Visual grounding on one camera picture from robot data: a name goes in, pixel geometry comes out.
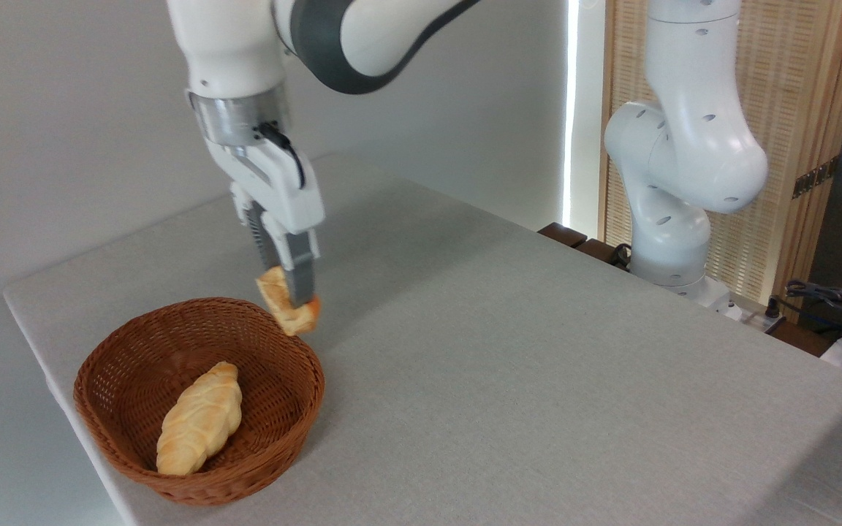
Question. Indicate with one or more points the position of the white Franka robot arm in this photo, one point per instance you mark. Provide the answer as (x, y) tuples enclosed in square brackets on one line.
[(684, 146)]

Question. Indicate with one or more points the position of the metal screen hinge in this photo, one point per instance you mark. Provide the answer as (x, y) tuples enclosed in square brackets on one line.
[(814, 177)]

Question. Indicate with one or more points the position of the grey tablecloth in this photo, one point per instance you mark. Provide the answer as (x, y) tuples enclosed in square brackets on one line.
[(538, 365)]

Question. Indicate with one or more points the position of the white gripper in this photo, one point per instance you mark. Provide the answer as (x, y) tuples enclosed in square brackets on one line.
[(282, 193)]

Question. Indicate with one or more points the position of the brown wicker basket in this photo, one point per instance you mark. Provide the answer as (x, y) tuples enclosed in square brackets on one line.
[(136, 365)]

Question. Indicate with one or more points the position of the long braided bread loaf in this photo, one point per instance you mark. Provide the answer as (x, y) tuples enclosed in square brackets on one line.
[(198, 424)]

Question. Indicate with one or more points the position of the white power strip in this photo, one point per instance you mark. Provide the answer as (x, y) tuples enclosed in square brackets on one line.
[(753, 318)]

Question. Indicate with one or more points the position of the small golden bread piece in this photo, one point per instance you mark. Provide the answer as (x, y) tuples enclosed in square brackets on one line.
[(276, 294)]

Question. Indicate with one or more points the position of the bamboo folding screen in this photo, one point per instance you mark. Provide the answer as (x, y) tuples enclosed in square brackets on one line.
[(779, 73)]

